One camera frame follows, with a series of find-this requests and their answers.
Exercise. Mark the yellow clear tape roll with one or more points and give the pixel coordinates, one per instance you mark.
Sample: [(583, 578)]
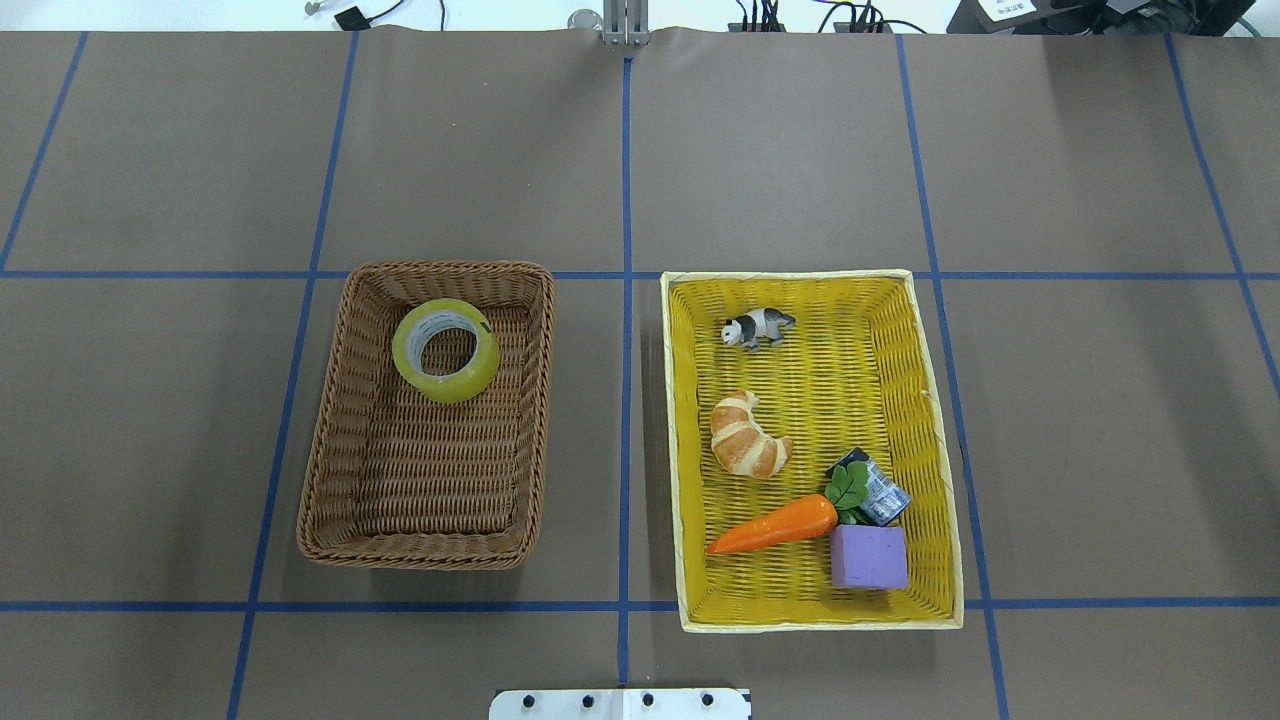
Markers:
[(447, 350)]

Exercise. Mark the yellow woven basket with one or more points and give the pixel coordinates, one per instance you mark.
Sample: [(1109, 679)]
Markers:
[(854, 372)]

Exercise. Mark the brown wicker basket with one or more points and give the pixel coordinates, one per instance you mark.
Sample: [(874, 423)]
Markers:
[(396, 481)]

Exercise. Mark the toy panda figure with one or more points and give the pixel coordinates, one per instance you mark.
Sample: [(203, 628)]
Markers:
[(750, 330)]

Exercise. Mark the toy croissant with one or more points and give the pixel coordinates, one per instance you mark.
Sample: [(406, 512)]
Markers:
[(740, 444)]

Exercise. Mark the orange toy carrot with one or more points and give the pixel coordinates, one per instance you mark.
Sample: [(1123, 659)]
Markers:
[(808, 517)]

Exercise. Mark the purple foam cube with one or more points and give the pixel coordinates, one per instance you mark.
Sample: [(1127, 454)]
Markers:
[(868, 558)]

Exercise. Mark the small black device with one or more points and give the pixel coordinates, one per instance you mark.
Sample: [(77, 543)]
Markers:
[(352, 19)]

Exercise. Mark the aluminium frame post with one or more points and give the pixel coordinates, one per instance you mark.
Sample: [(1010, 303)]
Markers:
[(626, 22)]

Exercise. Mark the white camera mount stand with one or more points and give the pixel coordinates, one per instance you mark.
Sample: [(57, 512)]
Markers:
[(623, 703)]

